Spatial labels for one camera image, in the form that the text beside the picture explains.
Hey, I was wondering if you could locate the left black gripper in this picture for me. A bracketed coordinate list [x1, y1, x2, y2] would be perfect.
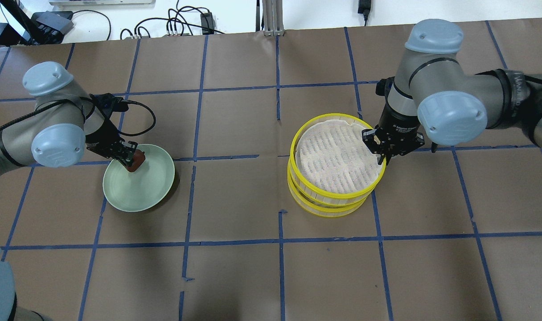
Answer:
[86, 119, 138, 166]

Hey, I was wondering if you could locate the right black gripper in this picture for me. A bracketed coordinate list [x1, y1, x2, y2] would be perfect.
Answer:
[362, 104, 425, 165]

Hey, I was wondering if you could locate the brown bun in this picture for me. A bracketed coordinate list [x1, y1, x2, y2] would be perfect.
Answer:
[125, 149, 145, 173]

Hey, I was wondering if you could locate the yellow steamer layer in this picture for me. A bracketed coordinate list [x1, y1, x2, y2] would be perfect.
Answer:
[287, 160, 374, 218]
[289, 113, 386, 198]

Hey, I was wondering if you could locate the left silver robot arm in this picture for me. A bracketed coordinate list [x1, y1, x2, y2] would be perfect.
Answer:
[0, 62, 145, 176]

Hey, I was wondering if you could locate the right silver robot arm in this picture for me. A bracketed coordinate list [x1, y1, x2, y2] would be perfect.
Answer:
[362, 19, 542, 163]

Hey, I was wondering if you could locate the light green plate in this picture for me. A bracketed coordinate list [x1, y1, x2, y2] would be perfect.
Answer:
[102, 144, 176, 213]

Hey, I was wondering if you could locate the black power brick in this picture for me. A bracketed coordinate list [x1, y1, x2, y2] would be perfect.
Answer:
[200, 12, 215, 34]

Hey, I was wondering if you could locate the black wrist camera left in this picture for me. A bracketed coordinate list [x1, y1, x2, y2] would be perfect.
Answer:
[91, 93, 129, 118]

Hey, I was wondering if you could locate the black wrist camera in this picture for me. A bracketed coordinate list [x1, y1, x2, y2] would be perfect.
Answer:
[91, 93, 129, 118]
[375, 77, 394, 97]

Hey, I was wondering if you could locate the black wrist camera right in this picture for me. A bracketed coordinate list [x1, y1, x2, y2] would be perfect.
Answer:
[375, 77, 394, 97]

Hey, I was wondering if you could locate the black camera stand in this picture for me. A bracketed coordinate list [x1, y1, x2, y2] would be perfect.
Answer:
[0, 0, 74, 45]

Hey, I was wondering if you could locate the aluminium frame post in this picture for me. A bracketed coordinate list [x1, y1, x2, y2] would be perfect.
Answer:
[260, 0, 285, 37]

